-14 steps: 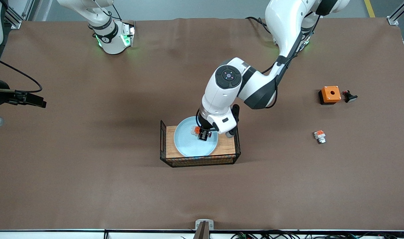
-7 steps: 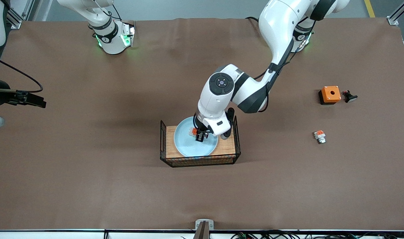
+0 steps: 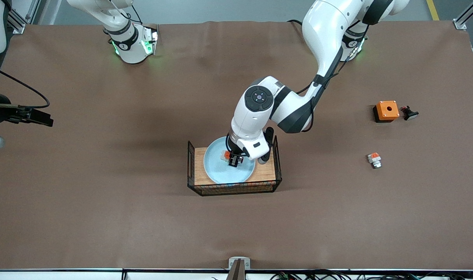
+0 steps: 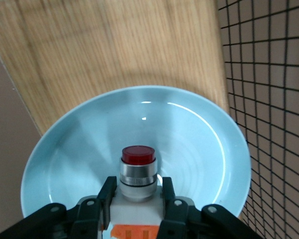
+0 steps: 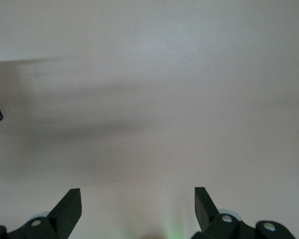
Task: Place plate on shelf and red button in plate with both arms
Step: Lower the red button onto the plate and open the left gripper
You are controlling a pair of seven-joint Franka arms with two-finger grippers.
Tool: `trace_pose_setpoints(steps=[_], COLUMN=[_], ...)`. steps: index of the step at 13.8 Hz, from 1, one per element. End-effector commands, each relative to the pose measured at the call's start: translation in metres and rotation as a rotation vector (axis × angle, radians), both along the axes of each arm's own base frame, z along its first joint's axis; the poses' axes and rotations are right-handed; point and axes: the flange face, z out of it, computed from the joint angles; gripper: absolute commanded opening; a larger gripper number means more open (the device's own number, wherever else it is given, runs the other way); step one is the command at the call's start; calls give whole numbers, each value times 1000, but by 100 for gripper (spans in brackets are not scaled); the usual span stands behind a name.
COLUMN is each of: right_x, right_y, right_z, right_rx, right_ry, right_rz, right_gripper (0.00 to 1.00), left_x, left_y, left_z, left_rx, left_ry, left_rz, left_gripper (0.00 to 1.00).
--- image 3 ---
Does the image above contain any orange button enclosure box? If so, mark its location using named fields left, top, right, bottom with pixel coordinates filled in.
left=373, top=101, right=400, bottom=123

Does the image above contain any grey metal camera bracket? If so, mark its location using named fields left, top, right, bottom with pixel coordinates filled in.
left=228, top=257, right=251, bottom=270

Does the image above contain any black cable bundle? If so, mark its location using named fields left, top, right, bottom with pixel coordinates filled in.
left=270, top=269, right=473, bottom=280

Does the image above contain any large table cover sheet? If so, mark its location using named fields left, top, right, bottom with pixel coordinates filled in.
left=0, top=19, right=473, bottom=271

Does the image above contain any black wire basket wooden top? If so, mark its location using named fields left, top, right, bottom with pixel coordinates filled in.
left=187, top=135, right=282, bottom=196

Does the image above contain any light blue round plate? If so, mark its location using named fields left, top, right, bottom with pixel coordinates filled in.
left=203, top=136, right=256, bottom=184

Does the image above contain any dark camera stand post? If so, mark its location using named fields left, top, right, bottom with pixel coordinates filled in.
left=226, top=260, right=247, bottom=280

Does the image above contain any aluminium frame profile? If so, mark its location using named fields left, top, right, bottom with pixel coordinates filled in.
left=452, top=0, right=473, bottom=30
left=3, top=0, right=40, bottom=35

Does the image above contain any white table edge rail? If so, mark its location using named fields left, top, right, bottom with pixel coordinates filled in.
left=0, top=268, right=473, bottom=280

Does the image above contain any black button cap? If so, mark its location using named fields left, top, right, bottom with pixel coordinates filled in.
left=400, top=105, right=419, bottom=121

